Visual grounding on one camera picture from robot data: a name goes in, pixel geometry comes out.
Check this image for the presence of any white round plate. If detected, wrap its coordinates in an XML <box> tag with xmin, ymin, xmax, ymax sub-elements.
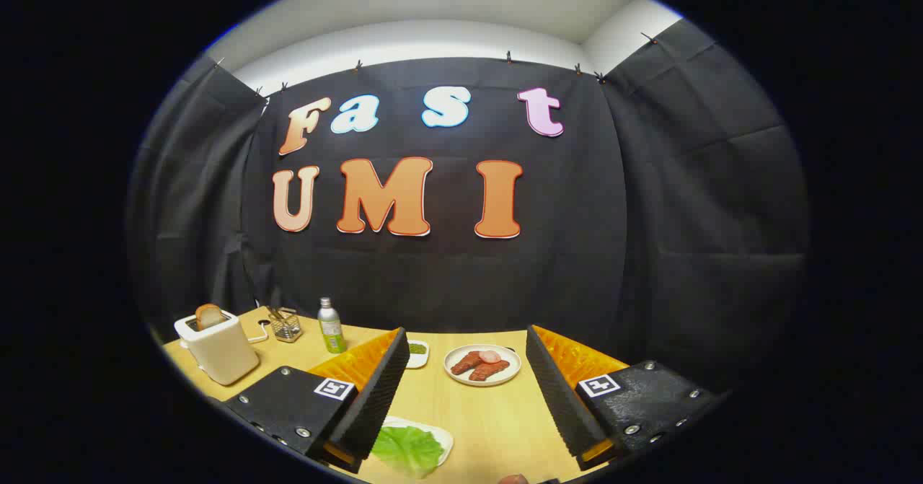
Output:
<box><xmin>443</xmin><ymin>344</ymin><xmax>522</xmax><ymax>387</ymax></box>

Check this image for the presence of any metal wire basket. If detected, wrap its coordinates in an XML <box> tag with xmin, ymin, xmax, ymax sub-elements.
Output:
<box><xmin>268</xmin><ymin>307</ymin><xmax>303</xmax><ymax>343</ymax></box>

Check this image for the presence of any white square plate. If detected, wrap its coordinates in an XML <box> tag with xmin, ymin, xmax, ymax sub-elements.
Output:
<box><xmin>371</xmin><ymin>416</ymin><xmax>454</xmax><ymax>479</ymax></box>

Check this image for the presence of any green lettuce leaf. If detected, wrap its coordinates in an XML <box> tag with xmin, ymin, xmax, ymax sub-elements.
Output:
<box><xmin>371</xmin><ymin>425</ymin><xmax>446</xmax><ymax>479</ymax></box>

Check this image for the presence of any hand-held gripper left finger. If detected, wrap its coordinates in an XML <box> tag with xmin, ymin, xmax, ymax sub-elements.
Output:
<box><xmin>222</xmin><ymin>327</ymin><xmax>411</xmax><ymax>475</ymax></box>

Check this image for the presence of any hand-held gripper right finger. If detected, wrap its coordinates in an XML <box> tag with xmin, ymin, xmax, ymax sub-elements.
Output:
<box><xmin>525</xmin><ymin>325</ymin><xmax>722</xmax><ymax>472</ymax></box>

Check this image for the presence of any white toaster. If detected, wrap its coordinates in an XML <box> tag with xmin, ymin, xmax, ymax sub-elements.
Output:
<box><xmin>174</xmin><ymin>309</ymin><xmax>260</xmax><ymax>387</ymax></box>

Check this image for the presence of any black backdrop cloth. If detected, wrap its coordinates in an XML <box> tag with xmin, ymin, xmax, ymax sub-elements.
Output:
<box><xmin>126</xmin><ymin>19</ymin><xmax>812</xmax><ymax>398</ymax></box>

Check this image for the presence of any silver bottle with green label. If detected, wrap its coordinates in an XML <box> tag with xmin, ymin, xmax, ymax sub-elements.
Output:
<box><xmin>318</xmin><ymin>297</ymin><xmax>346</xmax><ymax>355</ymax></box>

